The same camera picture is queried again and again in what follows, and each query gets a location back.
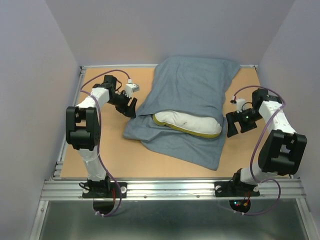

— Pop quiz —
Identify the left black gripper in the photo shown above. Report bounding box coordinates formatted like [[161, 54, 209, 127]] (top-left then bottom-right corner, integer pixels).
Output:
[[107, 90, 137, 119]]

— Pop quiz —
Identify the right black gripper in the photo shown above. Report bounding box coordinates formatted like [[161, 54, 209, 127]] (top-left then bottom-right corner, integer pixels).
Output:
[[225, 108, 263, 138]]

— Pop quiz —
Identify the white pillow yellow edge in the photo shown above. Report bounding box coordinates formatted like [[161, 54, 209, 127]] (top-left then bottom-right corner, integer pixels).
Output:
[[152, 110, 222, 139]]

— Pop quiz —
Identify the blue grey pillowcase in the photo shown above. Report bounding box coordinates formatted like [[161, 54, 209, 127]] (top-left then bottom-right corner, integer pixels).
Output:
[[123, 56, 241, 171]]

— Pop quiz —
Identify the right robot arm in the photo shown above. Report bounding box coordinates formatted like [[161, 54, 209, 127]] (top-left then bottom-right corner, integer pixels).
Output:
[[225, 86, 307, 196]]

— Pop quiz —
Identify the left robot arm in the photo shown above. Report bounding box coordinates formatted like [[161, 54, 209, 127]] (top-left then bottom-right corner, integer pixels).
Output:
[[65, 75, 140, 198]]

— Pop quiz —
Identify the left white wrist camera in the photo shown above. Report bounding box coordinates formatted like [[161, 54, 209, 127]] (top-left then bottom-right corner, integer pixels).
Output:
[[124, 83, 140, 98]]

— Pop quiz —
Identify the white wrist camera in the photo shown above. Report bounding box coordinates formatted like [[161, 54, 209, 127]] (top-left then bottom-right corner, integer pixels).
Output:
[[230, 95, 246, 113], [124, 83, 140, 98]]

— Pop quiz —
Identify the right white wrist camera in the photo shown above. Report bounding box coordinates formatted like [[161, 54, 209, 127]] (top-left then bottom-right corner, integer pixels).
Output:
[[230, 95, 246, 113]]

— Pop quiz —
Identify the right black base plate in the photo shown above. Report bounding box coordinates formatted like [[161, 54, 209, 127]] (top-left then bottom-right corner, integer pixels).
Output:
[[214, 180, 260, 198]]

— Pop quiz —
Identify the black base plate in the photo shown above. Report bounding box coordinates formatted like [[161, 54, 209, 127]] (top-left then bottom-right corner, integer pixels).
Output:
[[78, 180, 127, 199], [214, 180, 260, 198]]

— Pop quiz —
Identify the aluminium front rail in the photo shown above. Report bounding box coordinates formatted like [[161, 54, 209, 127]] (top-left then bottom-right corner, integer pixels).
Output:
[[40, 178, 306, 201]]

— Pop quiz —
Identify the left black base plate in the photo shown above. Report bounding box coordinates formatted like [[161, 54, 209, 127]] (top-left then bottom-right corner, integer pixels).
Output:
[[78, 180, 127, 199]]

